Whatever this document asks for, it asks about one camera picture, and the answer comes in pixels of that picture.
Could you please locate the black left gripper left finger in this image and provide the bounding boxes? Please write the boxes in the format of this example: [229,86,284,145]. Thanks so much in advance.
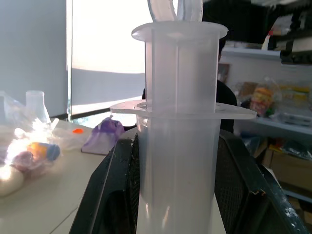
[69,133,140,234]

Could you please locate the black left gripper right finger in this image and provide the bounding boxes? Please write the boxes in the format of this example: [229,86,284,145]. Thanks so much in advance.
[214,129,311,234]

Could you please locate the translucent plastic syringe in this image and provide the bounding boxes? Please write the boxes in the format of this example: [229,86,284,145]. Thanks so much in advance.
[109,0,258,234]

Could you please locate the cardboard box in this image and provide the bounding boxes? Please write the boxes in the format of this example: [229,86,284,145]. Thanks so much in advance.
[262,147,312,192]

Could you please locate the purple and white pouch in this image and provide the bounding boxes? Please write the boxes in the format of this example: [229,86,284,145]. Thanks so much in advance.
[80,116,125,156]

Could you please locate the white storage shelf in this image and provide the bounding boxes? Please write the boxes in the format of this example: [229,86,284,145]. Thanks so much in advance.
[218,46,312,203]

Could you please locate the clear bag of colourful items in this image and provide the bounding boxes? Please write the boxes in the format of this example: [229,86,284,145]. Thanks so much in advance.
[0,90,61,197]

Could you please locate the clear bag of snack packets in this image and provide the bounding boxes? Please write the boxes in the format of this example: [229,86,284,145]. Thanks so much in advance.
[235,77,312,122]

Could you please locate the person in black clothing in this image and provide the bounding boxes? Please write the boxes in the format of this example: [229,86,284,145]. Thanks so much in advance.
[142,0,269,135]

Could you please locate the clear plastic flask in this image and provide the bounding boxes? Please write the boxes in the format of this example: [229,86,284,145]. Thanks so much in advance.
[25,90,52,125]

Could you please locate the white spray bottle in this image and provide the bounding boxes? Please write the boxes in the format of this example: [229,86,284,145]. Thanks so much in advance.
[262,31,277,51]

